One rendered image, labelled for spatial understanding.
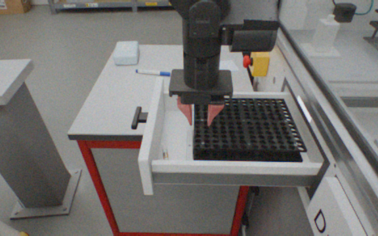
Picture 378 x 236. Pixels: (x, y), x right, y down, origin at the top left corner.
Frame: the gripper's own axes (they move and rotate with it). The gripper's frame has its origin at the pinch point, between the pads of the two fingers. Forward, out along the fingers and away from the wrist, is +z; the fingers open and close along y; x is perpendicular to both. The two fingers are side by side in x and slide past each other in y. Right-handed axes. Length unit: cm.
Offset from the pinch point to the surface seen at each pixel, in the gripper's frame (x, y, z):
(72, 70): -181, 127, 103
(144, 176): 8.0, 10.1, 7.3
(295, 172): 5.3, -18.3, 7.8
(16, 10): -346, 276, 106
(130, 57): -57, 29, 19
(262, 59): -36.8, -18.9, 7.5
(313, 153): -1.5, -24.3, 10.0
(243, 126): -5.3, -9.6, 6.2
